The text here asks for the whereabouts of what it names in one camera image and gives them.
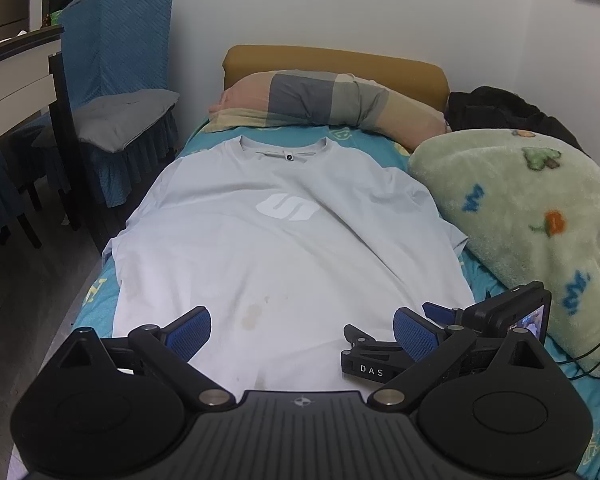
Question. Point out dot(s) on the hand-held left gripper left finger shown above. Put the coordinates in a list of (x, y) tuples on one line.
[(190, 334)]

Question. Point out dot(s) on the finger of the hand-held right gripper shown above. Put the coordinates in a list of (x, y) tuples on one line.
[(440, 311), (365, 361)]

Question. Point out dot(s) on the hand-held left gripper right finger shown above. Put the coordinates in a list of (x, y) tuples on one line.
[(414, 337)]

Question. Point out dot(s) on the light grey t-shirt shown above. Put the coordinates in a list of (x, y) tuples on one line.
[(280, 270)]

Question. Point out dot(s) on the green fleece printed blanket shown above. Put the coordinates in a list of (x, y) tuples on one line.
[(505, 200)]

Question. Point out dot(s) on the bed with teal sheet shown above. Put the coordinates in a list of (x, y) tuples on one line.
[(597, 410)]

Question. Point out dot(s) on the dark cloth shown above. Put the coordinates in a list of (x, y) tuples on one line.
[(505, 110)]

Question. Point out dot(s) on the grey seat cushion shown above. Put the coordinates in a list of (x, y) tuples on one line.
[(120, 120)]

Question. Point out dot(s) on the plaid pillow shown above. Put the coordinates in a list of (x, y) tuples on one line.
[(320, 95)]

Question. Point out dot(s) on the ochre bed headboard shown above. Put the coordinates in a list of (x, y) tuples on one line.
[(330, 57)]

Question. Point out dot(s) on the chair with blue quilted cover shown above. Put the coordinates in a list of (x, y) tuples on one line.
[(125, 35)]

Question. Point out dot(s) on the white table with dark top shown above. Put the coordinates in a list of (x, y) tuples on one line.
[(10, 75)]

